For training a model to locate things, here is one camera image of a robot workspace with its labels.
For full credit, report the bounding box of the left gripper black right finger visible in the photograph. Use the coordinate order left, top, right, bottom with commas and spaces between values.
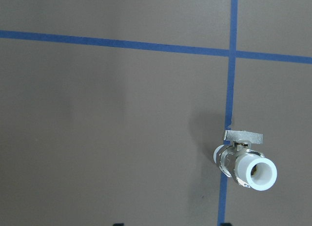
220, 222, 231, 226

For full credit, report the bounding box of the white PPR valve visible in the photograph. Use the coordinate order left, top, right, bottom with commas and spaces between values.
213, 130, 277, 191

